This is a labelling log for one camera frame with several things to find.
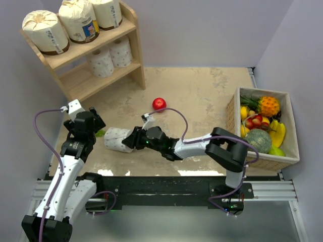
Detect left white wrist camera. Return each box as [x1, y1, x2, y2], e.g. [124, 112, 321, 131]
[60, 99, 85, 120]

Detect paper roll plain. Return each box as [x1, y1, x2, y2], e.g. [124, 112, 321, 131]
[89, 0, 122, 30]

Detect red apple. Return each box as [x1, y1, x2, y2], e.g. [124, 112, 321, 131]
[152, 97, 167, 113]

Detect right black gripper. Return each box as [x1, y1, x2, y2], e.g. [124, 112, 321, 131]
[123, 126, 164, 153]

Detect wicker basket with liner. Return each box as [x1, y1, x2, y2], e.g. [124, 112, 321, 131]
[226, 87, 300, 171]

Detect red cherries cluster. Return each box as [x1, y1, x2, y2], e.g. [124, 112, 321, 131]
[245, 114, 270, 130]

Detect paper roll cartoon label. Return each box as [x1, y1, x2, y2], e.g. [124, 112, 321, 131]
[59, 0, 99, 44]

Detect green melon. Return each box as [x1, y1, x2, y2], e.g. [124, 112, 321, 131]
[245, 129, 272, 154]

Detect white paper towel roll front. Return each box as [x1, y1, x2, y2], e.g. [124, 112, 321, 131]
[108, 35, 133, 68]

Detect green pear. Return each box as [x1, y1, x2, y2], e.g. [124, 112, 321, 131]
[268, 145, 286, 157]

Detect wooden three-tier shelf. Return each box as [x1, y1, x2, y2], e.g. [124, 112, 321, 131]
[20, 1, 146, 101]

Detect yellow bananas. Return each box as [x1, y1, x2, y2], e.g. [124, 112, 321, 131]
[269, 120, 286, 148]

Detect yellow lemon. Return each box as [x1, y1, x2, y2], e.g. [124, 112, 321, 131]
[240, 106, 249, 121]

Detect green grapes bunch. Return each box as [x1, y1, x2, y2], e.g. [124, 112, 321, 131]
[95, 130, 106, 137]

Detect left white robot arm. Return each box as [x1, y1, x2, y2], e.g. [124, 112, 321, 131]
[21, 107, 105, 241]

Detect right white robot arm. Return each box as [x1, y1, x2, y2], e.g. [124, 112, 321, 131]
[122, 127, 248, 198]

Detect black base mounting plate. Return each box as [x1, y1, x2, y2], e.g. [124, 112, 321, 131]
[73, 172, 254, 215]

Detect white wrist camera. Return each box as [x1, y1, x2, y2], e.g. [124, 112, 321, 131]
[141, 113, 155, 130]
[60, 99, 85, 120]

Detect floral paper towel roll back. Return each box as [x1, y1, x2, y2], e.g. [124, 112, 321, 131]
[86, 47, 115, 78]

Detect pineapple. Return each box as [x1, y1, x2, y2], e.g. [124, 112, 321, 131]
[240, 95, 280, 117]

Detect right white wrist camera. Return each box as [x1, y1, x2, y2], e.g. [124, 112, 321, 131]
[141, 113, 155, 130]

